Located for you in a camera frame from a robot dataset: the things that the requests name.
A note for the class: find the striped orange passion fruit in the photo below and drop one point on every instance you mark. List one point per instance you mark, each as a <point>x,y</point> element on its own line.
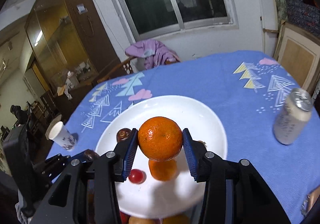
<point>138,220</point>

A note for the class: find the floral paper cup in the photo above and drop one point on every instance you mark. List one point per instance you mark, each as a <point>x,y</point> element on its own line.
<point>60,135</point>

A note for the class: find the dark purple mangosteen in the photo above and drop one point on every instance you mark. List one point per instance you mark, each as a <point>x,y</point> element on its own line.
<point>90,155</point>

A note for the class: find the dark brown mangosteen on plate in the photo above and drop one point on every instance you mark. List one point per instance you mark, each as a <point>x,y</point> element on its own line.
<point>123,134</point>

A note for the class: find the red cherry tomato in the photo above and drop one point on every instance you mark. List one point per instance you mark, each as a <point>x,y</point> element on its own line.
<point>137,176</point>

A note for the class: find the wooden chair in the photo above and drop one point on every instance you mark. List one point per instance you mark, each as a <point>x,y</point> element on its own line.
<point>121,69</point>

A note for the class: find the white beverage can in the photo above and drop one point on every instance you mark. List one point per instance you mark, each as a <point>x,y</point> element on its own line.
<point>293,117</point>

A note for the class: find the pink purple cloth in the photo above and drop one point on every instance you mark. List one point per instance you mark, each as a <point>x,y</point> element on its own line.
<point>154,53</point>

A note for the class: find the brown wooden cabinet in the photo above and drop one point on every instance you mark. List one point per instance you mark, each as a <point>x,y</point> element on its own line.
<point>71,47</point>

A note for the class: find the framed wooden board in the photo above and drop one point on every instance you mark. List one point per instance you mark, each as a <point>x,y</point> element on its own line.
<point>297,51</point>

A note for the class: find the blue patterned tablecloth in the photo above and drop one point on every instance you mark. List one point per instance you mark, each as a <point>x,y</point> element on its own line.
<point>246,89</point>

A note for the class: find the orange tangerine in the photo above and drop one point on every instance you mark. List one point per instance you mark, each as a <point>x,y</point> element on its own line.
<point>160,139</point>

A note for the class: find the large smooth orange fruit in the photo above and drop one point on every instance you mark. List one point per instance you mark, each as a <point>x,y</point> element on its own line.
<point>176,219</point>

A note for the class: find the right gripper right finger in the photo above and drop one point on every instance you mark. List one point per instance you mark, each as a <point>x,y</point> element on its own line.
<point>235,192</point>

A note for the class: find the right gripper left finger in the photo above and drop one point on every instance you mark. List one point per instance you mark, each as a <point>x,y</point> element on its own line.
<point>112,167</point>

